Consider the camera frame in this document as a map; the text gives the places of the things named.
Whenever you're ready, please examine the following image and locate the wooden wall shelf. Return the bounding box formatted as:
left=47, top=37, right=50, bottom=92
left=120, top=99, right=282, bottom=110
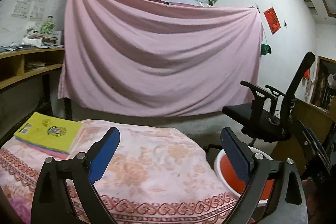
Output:
left=1, top=48, right=65, bottom=90

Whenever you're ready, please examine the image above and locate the black office chair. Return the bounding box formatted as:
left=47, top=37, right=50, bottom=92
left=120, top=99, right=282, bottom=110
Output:
left=222, top=52, right=315, bottom=147

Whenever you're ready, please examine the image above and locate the red paper wall poster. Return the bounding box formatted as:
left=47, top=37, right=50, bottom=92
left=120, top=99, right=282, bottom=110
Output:
left=264, top=7, right=281, bottom=35

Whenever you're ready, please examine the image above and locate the yellow cartoon book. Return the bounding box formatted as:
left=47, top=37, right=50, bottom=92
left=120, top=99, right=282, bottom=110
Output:
left=14, top=112, right=83, bottom=152

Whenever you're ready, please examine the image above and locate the pink hanging bed sheet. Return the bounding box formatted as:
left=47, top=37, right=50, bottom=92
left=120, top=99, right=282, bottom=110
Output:
left=58, top=0, right=263, bottom=117

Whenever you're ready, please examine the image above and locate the pink floral tablecloth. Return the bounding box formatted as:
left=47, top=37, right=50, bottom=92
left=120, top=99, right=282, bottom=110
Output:
left=1, top=120, right=237, bottom=223

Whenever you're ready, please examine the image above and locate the brown wooden cabinet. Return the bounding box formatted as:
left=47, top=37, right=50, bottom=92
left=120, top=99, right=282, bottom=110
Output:
left=271, top=100, right=335, bottom=164

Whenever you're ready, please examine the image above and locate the pink book under yellow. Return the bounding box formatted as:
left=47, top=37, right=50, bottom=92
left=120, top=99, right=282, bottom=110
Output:
left=15, top=129, right=86, bottom=160

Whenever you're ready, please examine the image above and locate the green glass jar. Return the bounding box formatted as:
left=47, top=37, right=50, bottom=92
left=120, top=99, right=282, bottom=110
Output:
left=41, top=15, right=55, bottom=34

